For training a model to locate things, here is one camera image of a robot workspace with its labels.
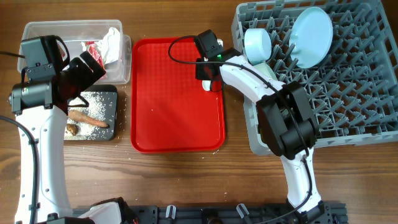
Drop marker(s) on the brown carrot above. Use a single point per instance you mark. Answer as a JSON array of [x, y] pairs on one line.
[[78, 116]]

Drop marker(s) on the light blue plate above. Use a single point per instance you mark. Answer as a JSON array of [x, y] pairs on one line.
[[312, 34]]

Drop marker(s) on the white plastic spoon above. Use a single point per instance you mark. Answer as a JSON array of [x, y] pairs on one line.
[[206, 84]]

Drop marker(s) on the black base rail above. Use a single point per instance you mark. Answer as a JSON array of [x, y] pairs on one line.
[[326, 212]]

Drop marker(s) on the grey dishwasher rack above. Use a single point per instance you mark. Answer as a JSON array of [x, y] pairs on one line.
[[353, 90]]

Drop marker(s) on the black plastic tray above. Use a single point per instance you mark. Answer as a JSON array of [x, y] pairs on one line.
[[99, 102]]

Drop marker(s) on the clear plastic bin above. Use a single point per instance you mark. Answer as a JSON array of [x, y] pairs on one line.
[[75, 32]]

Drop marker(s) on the white tissue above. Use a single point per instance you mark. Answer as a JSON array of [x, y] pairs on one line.
[[109, 46]]

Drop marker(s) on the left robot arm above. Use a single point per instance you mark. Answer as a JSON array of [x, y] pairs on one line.
[[40, 104]]

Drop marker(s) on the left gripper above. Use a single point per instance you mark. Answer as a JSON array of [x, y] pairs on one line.
[[89, 77]]

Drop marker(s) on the red serving tray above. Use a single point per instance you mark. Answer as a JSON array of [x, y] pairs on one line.
[[170, 110]]

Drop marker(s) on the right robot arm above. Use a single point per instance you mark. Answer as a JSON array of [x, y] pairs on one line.
[[284, 115]]

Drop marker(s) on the white rice pile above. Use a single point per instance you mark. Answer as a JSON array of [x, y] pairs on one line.
[[91, 117]]

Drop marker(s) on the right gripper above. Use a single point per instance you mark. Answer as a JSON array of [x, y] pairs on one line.
[[198, 74]]

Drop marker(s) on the brown food scrap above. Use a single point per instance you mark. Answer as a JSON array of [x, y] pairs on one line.
[[72, 129]]

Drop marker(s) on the green bowl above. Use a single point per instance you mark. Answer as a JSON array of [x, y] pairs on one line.
[[266, 70]]

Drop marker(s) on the red snack wrapper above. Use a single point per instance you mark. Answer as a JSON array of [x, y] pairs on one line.
[[92, 49]]

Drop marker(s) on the white bowl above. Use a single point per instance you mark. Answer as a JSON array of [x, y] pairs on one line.
[[257, 45]]

